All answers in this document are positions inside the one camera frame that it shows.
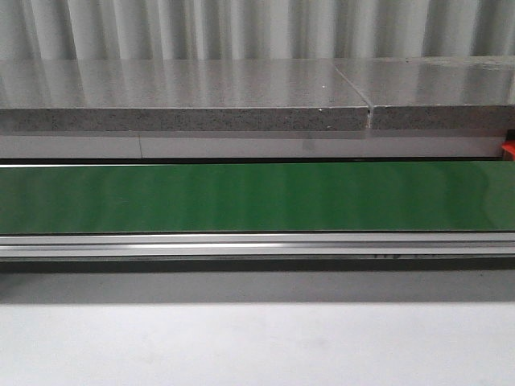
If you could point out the green conveyor belt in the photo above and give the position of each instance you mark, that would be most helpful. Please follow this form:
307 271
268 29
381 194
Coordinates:
259 197

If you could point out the aluminium conveyor side rail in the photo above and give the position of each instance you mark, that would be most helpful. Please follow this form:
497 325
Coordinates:
256 246

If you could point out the grey stone slab left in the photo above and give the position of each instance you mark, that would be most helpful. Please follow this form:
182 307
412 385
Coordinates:
169 96

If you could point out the grey stone slab right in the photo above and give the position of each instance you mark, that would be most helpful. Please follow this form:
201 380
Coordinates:
472 95

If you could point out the white panel below slabs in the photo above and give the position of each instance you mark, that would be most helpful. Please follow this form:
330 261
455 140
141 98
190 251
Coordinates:
251 145

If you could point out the grey stone slab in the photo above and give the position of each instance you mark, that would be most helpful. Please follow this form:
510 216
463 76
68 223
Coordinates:
169 96
472 95

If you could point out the red plastic part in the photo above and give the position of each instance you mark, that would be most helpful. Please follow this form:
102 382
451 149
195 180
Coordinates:
508 150

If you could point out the white pleated curtain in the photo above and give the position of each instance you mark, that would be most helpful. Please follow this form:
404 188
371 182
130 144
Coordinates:
233 30

